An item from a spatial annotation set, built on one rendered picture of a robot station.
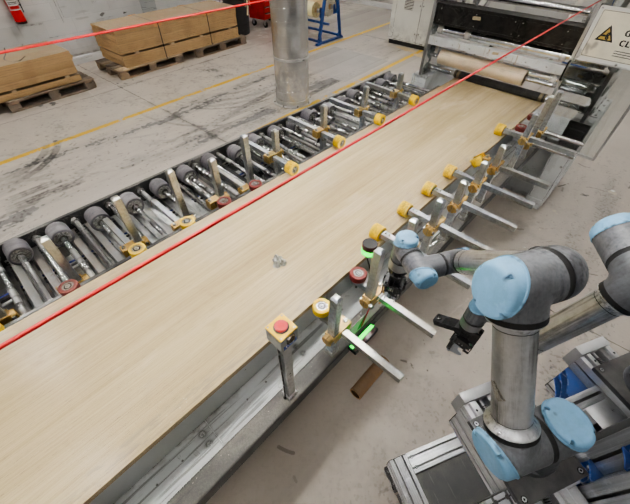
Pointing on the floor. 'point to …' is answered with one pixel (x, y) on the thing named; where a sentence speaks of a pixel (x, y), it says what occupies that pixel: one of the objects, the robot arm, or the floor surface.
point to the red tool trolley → (260, 12)
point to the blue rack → (326, 24)
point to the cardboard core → (366, 381)
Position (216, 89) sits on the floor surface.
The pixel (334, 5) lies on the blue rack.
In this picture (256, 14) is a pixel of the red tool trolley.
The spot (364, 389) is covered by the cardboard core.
